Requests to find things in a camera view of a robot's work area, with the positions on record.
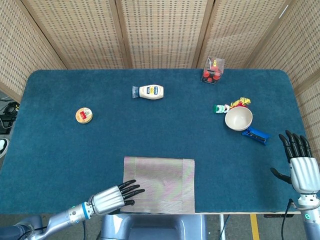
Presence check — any white table leg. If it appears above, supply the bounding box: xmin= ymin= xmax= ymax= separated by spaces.
xmin=218 ymin=214 xmax=227 ymax=240

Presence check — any woven folding screen panel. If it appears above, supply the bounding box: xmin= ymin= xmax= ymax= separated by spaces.
xmin=246 ymin=0 xmax=320 ymax=161
xmin=192 ymin=0 xmax=293 ymax=70
xmin=21 ymin=0 xmax=132 ymax=70
xmin=0 ymin=0 xmax=67 ymax=103
xmin=116 ymin=0 xmax=215 ymax=70

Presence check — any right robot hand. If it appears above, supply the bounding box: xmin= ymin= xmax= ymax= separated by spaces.
xmin=270 ymin=129 xmax=320 ymax=195

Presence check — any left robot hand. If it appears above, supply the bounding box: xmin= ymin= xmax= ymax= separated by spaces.
xmin=87 ymin=179 xmax=146 ymax=216

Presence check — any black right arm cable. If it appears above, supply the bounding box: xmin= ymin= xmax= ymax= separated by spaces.
xmin=281 ymin=198 xmax=300 ymax=240

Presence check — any grey-blue robot torso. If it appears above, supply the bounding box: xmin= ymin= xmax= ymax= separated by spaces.
xmin=98 ymin=213 xmax=208 ymax=240

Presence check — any white bowl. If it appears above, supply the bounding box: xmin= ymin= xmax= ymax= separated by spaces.
xmin=224 ymin=106 xmax=254 ymax=132

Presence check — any blue table carpet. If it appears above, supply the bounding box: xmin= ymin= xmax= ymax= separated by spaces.
xmin=0 ymin=68 xmax=320 ymax=216

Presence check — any clear box with red parts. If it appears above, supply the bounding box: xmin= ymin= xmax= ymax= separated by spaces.
xmin=200 ymin=56 xmax=225 ymax=87

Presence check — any black cables and device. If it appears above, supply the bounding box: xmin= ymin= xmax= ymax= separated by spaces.
xmin=0 ymin=96 xmax=21 ymax=135

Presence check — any round yellow tin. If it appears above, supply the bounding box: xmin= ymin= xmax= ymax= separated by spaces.
xmin=75 ymin=107 xmax=94 ymax=125

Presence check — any colourful feather shuttlecock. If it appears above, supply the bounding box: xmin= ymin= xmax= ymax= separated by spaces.
xmin=213 ymin=97 xmax=252 ymax=115

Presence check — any beige woven placemat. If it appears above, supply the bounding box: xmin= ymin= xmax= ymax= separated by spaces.
xmin=120 ymin=156 xmax=196 ymax=215

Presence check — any mayonnaise squeeze bottle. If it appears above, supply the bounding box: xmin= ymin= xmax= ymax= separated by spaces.
xmin=131 ymin=84 xmax=165 ymax=101

